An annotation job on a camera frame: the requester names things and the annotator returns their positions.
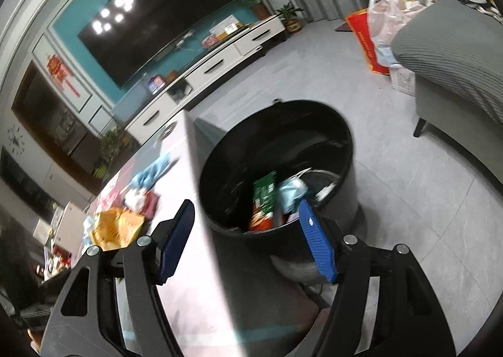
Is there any yellow potato chip bag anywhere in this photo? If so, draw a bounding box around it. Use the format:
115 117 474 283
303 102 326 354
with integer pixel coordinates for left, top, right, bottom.
89 208 145 251

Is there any red cigarette box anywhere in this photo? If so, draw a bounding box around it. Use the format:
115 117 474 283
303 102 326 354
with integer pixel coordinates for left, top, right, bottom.
141 191 159 220

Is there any blue knotted cloth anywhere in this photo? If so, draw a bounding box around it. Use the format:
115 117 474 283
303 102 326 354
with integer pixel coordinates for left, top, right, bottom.
129 154 172 190

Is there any light blue face mask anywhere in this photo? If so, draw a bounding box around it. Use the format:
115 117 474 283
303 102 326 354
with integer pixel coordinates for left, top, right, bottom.
277 170 315 215

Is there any green snack wrapper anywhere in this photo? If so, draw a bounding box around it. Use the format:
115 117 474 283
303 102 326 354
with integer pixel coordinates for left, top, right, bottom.
253 171 277 216

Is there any red snack wrapper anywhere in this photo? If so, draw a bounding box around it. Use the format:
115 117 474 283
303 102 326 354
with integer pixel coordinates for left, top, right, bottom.
248 207 274 232

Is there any black trash bin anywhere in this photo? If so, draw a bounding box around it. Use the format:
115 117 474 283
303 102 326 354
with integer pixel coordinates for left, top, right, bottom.
199 100 358 259

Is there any large potted plant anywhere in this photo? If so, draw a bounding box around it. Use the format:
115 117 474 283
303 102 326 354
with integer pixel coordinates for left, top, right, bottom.
92 126 130 180

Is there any white TV cabinet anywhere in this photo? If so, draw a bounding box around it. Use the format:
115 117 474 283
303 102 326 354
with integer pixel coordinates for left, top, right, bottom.
126 15 285 144

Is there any grey sofa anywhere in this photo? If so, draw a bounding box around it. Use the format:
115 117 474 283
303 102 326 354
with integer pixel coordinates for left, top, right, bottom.
391 0 502 179

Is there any red paper shopping bag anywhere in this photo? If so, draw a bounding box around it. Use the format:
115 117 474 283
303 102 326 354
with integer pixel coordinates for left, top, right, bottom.
345 8 390 76

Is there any white plastic shopping bag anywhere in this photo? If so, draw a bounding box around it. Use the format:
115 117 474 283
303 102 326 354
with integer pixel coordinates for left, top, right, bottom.
367 0 426 67

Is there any potted plant near curtain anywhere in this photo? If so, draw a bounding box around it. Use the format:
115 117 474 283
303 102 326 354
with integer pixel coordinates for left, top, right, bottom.
276 2 303 34

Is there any black television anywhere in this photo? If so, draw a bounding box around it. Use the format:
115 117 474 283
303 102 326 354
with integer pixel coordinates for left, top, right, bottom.
78 0 235 87

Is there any wall clock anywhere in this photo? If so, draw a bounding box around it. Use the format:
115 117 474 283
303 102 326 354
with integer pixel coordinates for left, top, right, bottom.
7 125 25 156

